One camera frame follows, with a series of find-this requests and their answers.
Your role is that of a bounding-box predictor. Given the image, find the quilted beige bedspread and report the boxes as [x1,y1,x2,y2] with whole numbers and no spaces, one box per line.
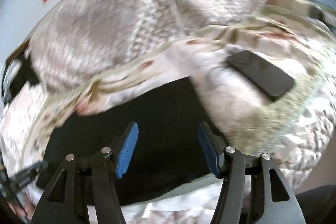
[28,0,266,93]

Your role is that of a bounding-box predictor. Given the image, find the black pants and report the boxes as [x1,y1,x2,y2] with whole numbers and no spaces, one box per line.
[37,78,210,206]

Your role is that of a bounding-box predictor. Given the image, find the floral fleece blanket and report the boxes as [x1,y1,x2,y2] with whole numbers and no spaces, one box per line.
[1,7,335,188]

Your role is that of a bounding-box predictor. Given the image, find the dark clothes pile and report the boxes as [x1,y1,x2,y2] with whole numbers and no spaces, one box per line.
[1,52,39,105]

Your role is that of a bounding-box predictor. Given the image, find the black smartphone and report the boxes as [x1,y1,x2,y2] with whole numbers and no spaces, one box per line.
[227,50,295,101]

